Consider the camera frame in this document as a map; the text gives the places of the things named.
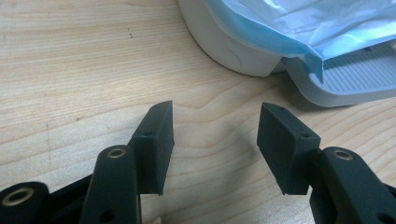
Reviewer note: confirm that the white pedal trash bin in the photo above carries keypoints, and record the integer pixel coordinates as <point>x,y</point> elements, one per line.
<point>236,43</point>

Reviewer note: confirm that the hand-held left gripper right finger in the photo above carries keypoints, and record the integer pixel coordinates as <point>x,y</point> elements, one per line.
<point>289,152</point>

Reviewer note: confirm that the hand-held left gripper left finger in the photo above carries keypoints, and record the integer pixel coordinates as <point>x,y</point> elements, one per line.
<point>152,155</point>

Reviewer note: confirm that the blue plastic bin liner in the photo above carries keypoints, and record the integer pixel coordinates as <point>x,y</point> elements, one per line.
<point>299,25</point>

